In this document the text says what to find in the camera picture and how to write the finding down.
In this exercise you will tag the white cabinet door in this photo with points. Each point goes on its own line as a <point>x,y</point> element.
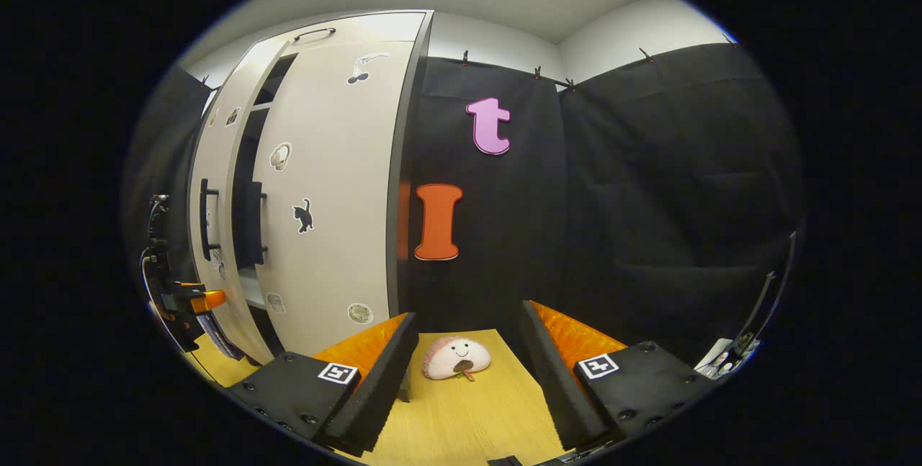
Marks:
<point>338,163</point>
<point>220,156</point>

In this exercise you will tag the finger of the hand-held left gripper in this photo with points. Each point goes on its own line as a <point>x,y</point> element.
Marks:
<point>209,300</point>

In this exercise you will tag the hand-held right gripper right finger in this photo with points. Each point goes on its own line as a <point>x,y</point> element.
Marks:
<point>562,387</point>

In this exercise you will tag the black backdrop cloth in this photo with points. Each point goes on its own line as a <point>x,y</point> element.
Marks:
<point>648,199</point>

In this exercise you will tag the pink plush toy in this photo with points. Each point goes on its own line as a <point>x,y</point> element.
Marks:
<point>454,356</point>

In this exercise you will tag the white tray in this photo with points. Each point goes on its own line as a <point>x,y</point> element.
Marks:
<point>713,358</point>

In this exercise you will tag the purple printed packet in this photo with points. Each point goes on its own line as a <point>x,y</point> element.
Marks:
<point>220,336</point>

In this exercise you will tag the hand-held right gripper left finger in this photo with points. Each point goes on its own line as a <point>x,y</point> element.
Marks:
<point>382,387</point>

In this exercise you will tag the white cabinet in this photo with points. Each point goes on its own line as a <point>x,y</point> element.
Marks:
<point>401,163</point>

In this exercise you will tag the white cabinet shelf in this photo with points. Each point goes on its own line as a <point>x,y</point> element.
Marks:
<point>253,292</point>

